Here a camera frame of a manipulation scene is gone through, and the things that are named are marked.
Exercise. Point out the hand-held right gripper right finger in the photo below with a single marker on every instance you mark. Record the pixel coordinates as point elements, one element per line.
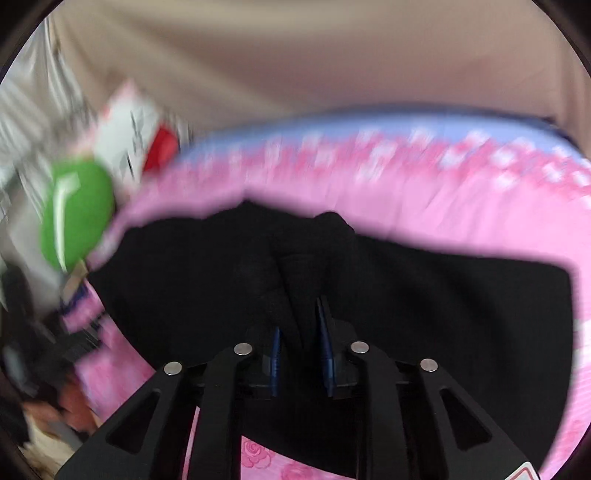
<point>324,355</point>

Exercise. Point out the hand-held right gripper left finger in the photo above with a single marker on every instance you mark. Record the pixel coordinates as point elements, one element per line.
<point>275,362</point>

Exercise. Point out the black pants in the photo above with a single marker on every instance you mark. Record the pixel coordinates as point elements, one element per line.
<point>184,277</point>

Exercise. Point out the pink floral bedsheet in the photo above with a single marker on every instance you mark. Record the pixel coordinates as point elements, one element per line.
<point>415,207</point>

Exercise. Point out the green plush toy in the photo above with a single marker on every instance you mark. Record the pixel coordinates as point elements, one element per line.
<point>78,212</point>

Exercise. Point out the dark cloth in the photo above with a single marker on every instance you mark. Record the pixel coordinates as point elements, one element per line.
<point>27,341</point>

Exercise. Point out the white cartoon face pillow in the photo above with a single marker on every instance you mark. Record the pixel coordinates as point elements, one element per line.
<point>131,134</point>

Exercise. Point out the beige curtain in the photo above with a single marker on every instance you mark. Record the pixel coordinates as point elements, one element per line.
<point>277,55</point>

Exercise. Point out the white sheer curtain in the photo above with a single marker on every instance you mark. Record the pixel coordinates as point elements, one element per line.
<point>27,115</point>

